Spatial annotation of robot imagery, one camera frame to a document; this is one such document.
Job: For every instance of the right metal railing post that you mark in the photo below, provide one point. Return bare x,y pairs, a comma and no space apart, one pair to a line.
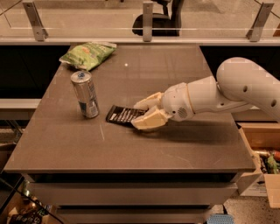
255,32

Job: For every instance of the left metal railing post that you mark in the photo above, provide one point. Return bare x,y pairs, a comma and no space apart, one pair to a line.
39,31

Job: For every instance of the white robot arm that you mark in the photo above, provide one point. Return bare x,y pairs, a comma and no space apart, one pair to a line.
238,85

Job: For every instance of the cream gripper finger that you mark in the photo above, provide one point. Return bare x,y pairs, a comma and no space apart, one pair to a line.
150,102
154,117

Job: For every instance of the metal railing post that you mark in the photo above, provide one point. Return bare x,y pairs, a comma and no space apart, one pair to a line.
39,31
255,32
147,21

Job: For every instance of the black office chair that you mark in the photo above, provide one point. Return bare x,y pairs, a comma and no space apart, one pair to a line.
167,23

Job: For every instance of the box of snacks lower left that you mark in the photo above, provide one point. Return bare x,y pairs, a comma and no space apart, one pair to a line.
30,212

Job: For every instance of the grey drawer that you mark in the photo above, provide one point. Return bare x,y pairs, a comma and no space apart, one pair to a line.
133,216
132,194

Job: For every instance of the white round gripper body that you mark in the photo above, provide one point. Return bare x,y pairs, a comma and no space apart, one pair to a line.
176,101

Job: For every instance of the blue perforated basket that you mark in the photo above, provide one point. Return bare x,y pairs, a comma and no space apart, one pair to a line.
220,219

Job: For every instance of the green chip bag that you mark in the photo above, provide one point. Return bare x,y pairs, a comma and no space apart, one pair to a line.
88,55

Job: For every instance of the upper grey drawer front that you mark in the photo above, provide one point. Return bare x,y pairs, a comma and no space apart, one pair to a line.
132,194

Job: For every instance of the dark chocolate rxbar wrapper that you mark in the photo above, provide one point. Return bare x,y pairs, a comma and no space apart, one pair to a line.
123,116

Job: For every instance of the middle metal railing post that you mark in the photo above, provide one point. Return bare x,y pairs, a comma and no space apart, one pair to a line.
147,21

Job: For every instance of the silver blue redbull can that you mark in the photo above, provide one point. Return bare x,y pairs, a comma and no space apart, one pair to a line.
85,91

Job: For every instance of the lower grey drawer front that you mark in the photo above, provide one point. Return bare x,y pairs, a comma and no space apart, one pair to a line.
133,216

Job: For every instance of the cardboard box with items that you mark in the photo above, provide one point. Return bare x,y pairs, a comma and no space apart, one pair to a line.
263,143

